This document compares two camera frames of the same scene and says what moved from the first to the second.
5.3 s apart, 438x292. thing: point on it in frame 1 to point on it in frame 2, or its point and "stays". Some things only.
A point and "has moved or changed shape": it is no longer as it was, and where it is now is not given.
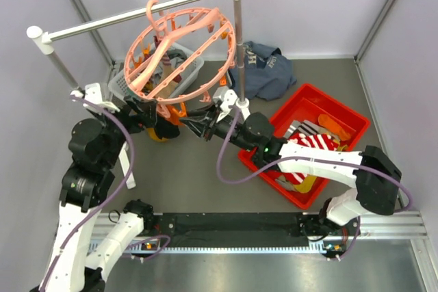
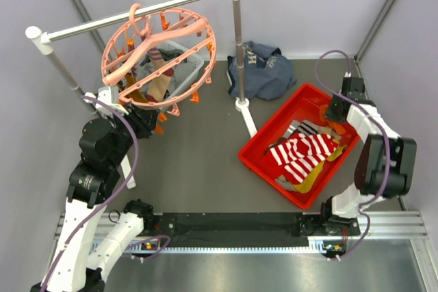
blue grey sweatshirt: (267, 74) stays
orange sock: (175, 115) to (162, 117)
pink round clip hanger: (180, 55) has moved or changed shape
